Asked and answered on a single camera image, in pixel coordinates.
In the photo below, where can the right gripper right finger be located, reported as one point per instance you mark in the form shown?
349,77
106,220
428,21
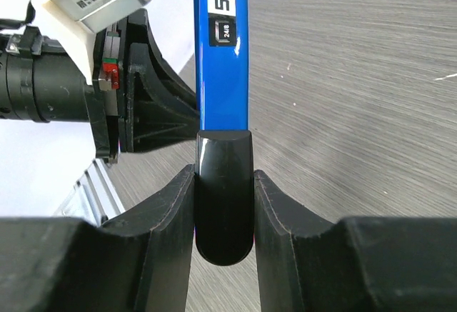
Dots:
360,263

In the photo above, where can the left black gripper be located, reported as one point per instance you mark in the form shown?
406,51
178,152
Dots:
40,83

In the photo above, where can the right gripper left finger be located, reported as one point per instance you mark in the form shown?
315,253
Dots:
137,261

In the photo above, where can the blue stapler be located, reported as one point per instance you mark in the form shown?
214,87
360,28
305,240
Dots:
223,197

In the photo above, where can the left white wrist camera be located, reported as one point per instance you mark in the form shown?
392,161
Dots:
75,24

